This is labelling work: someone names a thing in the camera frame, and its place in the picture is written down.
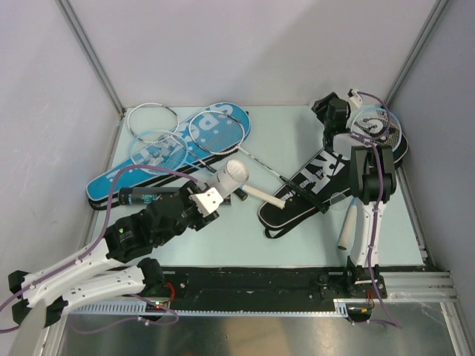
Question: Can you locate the black shuttlecock tube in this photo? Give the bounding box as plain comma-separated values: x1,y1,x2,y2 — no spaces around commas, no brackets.
118,187,195,205

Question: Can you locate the white shuttlecock tube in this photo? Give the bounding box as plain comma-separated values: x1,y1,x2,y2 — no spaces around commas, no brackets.
206,159,249,201

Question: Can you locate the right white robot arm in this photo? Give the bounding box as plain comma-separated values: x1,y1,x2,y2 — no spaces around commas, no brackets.
312,90,396,297

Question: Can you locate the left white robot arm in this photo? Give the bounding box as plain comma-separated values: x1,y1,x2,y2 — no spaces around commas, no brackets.
8,182,223,326

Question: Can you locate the light blue racket right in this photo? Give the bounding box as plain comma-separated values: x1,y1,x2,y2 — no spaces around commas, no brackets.
338,105,403,251

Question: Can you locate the light blue racket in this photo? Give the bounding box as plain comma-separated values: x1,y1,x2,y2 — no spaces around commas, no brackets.
338,105,403,251
128,128,227,170

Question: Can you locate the black racket cover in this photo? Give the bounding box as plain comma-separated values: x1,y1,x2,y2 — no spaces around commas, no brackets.
258,125,409,240

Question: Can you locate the light blue racket left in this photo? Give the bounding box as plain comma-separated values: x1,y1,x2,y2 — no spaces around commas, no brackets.
128,128,227,170

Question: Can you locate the clear tube cap centre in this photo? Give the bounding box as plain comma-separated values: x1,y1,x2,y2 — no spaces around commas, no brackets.
330,192,348,207

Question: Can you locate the white racket white grip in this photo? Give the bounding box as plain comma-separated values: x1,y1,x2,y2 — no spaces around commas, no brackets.
189,111,285,209

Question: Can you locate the blue racket cover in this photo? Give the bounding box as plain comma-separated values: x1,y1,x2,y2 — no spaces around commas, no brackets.
86,102,251,210

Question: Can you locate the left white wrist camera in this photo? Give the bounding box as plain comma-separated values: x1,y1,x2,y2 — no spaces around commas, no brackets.
190,188,223,217

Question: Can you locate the white frame racket far left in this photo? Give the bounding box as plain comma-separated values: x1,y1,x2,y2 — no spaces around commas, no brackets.
126,102,180,144

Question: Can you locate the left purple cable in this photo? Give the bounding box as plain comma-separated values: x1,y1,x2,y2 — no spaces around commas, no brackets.
0,165,209,333

